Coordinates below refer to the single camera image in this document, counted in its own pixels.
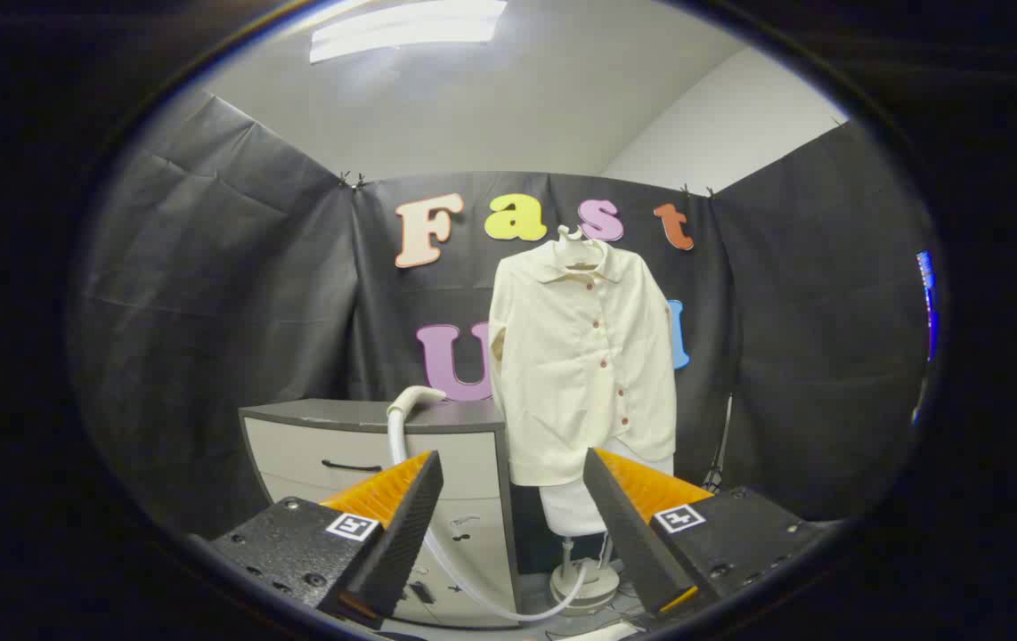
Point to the grey drawer cabinet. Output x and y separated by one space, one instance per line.
313 456

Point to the blue lit screen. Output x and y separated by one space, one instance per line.
927 294

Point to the thin metal stand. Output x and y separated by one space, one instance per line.
722 445

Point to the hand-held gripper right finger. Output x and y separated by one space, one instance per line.
629 534

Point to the black backdrop cloth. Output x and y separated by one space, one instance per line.
250 312

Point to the cream button-up shirt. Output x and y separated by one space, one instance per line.
562 374

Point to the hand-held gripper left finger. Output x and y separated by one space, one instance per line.
406 525

